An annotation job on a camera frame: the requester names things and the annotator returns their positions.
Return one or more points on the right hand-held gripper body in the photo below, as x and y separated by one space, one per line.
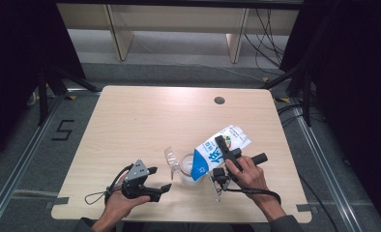
220 176

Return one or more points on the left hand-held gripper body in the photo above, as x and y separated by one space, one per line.
137 172

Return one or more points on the white and blue packet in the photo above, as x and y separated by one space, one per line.
208 154

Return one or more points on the person's right hand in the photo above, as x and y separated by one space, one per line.
253 179

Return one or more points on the person's left hand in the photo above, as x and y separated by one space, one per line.
114 204

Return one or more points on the yellow and black floor tape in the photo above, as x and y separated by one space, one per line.
282 100
70 97

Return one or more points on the black metal stand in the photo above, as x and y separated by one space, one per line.
304 96
43 96

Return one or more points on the beige wooden desk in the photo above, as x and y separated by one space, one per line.
179 17

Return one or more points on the dark curtain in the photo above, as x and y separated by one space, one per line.
356 80
17 48

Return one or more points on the aluminium floor rail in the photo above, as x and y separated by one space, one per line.
21 161
320 167

